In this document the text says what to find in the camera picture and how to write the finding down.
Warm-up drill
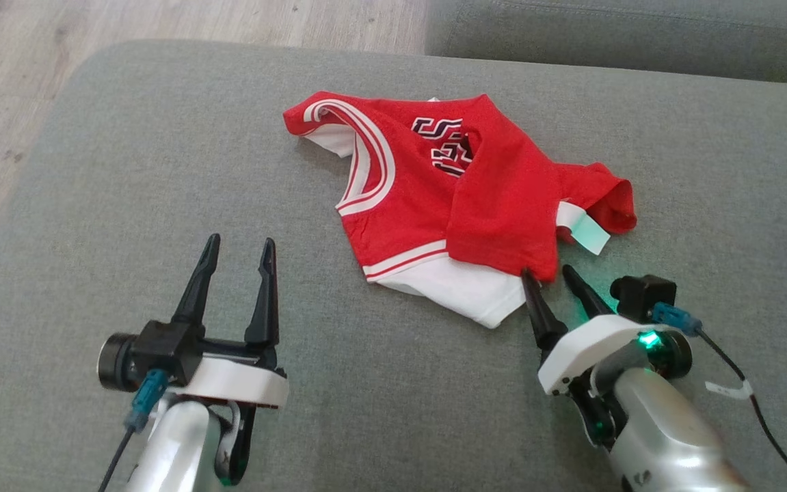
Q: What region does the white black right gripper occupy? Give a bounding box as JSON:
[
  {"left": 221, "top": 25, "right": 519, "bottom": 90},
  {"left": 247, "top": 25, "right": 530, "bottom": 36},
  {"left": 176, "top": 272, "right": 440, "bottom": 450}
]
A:
[{"left": 523, "top": 265, "right": 693, "bottom": 448}]

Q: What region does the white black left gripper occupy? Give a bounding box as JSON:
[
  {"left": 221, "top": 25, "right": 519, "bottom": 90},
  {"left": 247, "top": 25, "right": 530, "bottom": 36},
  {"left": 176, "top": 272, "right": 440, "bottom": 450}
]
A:
[{"left": 171, "top": 234, "right": 290, "bottom": 486}]

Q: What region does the red white basketball jersey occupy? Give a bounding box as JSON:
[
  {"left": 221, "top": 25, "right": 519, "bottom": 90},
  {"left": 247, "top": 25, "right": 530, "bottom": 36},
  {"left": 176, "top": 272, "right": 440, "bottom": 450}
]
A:
[{"left": 282, "top": 91, "right": 638, "bottom": 329}]

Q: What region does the large grey sofa seat cushion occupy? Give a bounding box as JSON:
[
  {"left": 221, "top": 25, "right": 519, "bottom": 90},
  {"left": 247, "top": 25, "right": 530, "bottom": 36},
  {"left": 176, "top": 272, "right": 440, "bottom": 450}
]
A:
[{"left": 0, "top": 40, "right": 787, "bottom": 492}]

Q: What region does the right cable with teal plug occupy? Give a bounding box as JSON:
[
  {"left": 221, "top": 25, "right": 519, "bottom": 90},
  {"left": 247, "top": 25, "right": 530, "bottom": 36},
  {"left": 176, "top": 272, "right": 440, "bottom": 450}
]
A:
[{"left": 652, "top": 303, "right": 787, "bottom": 492}]

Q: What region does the cable with teal plug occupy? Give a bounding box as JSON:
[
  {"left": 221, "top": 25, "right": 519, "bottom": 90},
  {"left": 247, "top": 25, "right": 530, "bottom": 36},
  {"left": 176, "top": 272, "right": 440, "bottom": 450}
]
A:
[
  {"left": 98, "top": 369, "right": 170, "bottom": 492},
  {"left": 652, "top": 303, "right": 787, "bottom": 492}
]

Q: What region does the left cable with teal plug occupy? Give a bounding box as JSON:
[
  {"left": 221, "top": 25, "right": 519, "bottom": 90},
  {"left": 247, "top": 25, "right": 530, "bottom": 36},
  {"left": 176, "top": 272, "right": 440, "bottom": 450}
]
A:
[{"left": 98, "top": 369, "right": 170, "bottom": 492}]

